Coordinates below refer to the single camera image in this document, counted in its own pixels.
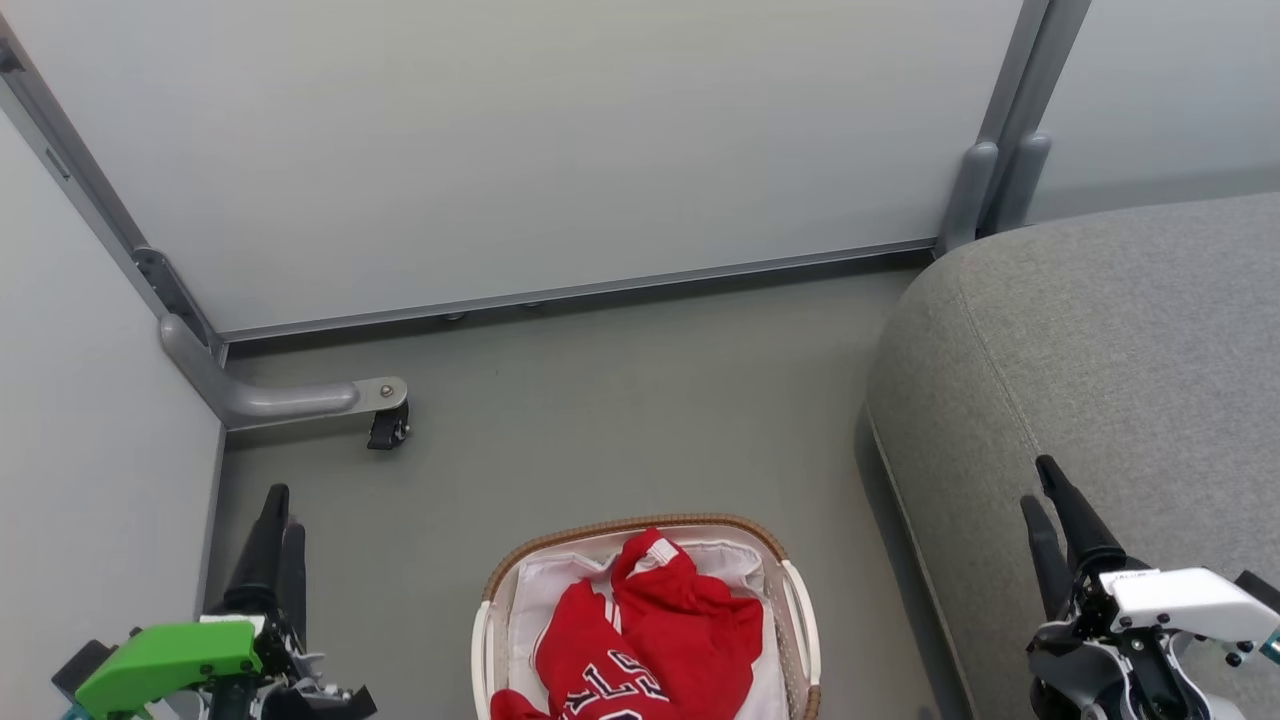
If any grey partition corner post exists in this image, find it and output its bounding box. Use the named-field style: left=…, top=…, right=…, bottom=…
left=0, top=15, right=226, bottom=366

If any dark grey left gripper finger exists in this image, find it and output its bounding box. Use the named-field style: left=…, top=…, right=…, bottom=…
left=215, top=484, right=291, bottom=616
left=278, top=518, right=308, bottom=643

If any wicker laundry basket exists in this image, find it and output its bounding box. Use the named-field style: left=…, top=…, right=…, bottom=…
left=470, top=513, right=823, bottom=720

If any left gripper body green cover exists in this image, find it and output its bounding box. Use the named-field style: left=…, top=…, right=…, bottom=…
left=75, top=612, right=379, bottom=720

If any black caster wheel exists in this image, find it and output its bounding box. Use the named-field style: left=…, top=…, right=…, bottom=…
left=367, top=400, right=412, bottom=451

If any grey partition double post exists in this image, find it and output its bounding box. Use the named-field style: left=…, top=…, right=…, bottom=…
left=935, top=0, right=1093, bottom=256

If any grey metal partition foot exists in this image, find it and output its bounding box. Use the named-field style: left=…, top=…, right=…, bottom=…
left=160, top=313, right=409, bottom=433

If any grey partition base rail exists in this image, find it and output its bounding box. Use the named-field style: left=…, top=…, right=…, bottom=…
left=215, top=238, right=941, bottom=346

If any white basket liner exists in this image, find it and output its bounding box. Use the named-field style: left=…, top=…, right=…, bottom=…
left=505, top=540, right=791, bottom=720

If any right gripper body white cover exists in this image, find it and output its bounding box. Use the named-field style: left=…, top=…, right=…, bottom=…
left=1028, top=566, right=1280, bottom=720

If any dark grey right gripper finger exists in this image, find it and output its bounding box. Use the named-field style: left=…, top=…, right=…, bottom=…
left=1020, top=495, right=1077, bottom=623
left=1035, top=455, right=1129, bottom=577

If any red jersey with lettering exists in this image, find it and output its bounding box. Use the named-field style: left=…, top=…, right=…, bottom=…
left=490, top=578, right=673, bottom=720

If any grey fabric sofa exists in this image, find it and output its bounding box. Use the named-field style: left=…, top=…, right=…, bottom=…
left=865, top=192, right=1280, bottom=720

